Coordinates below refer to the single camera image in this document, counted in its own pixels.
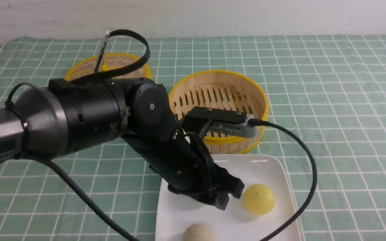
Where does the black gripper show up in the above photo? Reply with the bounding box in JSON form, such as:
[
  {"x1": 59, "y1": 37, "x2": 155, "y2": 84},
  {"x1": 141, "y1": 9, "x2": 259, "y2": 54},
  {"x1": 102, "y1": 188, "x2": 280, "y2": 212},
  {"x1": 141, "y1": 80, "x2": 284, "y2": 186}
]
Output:
[{"x1": 122, "y1": 133, "x2": 245, "y2": 210}]

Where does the pale steamed bun front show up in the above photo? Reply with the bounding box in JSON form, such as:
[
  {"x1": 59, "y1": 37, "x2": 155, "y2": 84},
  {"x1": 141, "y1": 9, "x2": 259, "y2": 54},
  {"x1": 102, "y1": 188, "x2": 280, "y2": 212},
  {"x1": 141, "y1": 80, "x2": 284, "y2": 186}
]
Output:
[{"x1": 181, "y1": 223, "x2": 215, "y2": 241}]

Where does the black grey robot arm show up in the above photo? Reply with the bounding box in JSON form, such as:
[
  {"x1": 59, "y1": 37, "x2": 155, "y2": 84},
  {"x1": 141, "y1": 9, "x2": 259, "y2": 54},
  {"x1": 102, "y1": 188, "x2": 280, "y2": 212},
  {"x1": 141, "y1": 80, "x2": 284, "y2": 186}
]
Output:
[{"x1": 0, "y1": 78, "x2": 246, "y2": 210}]

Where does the yellow steamed bun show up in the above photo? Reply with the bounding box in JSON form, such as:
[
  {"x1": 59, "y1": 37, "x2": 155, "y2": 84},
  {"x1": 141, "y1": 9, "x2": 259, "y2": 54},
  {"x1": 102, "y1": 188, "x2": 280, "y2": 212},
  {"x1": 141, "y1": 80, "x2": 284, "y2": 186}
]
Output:
[{"x1": 242, "y1": 183, "x2": 276, "y2": 216}]

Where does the white square plate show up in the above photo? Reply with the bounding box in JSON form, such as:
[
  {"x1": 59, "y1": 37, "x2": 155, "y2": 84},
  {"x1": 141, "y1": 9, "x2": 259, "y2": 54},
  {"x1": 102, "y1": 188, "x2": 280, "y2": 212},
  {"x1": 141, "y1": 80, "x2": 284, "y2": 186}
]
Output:
[{"x1": 155, "y1": 154, "x2": 296, "y2": 241}]

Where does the yellow bamboo steamer basket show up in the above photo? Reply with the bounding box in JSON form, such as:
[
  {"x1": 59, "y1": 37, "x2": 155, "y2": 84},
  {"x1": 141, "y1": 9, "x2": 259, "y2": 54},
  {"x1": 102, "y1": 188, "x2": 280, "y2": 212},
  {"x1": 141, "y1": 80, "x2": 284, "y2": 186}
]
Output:
[{"x1": 169, "y1": 70, "x2": 269, "y2": 154}]

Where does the yellow bamboo steamer lid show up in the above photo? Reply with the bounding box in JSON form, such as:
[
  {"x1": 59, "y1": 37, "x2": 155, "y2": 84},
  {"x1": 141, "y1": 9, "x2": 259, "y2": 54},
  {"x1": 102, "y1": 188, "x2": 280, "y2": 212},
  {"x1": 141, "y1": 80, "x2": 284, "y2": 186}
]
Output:
[{"x1": 64, "y1": 53, "x2": 152, "y2": 81}]

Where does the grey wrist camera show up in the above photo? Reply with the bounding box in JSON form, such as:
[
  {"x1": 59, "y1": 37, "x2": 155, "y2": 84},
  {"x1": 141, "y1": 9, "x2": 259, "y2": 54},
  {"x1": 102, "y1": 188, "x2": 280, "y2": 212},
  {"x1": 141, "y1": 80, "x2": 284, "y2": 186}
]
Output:
[{"x1": 181, "y1": 106, "x2": 258, "y2": 139}]

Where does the black camera cable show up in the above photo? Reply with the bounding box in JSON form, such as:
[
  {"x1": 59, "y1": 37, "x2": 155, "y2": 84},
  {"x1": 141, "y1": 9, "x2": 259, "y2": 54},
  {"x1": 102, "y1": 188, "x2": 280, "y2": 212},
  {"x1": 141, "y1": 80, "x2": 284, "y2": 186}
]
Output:
[{"x1": 0, "y1": 29, "x2": 317, "y2": 241}]

